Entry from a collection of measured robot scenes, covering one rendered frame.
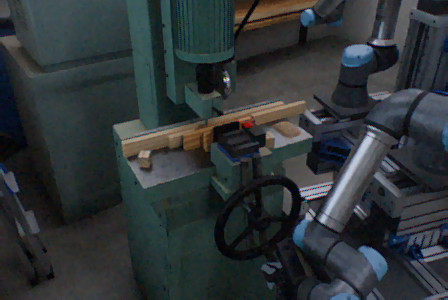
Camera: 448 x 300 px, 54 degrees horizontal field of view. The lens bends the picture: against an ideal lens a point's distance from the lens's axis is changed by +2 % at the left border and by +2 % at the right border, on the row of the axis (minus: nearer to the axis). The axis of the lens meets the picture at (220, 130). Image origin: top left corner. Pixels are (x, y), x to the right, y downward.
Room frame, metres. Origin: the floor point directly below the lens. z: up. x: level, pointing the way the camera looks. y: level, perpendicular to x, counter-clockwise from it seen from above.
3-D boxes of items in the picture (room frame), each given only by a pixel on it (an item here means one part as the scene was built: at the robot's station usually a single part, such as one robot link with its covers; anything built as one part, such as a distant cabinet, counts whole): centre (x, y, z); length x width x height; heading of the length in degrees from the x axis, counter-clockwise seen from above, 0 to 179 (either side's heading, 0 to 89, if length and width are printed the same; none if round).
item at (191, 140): (1.22, 0.01, 0.93); 0.25 x 0.01 x 0.06; 118
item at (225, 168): (1.08, -0.06, 0.92); 0.15 x 0.13 x 0.09; 118
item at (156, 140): (1.27, 0.04, 0.93); 0.60 x 0.02 x 0.05; 118
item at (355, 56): (1.69, -0.56, 0.98); 0.13 x 0.12 x 0.14; 124
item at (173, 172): (1.16, -0.02, 0.87); 0.61 x 0.30 x 0.06; 118
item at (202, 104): (1.26, 0.05, 1.03); 0.14 x 0.07 x 0.09; 28
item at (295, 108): (1.31, -0.07, 0.92); 0.54 x 0.02 x 0.04; 118
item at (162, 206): (1.35, 0.10, 0.76); 0.57 x 0.45 x 0.09; 28
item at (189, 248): (1.35, 0.10, 0.36); 0.58 x 0.45 x 0.71; 28
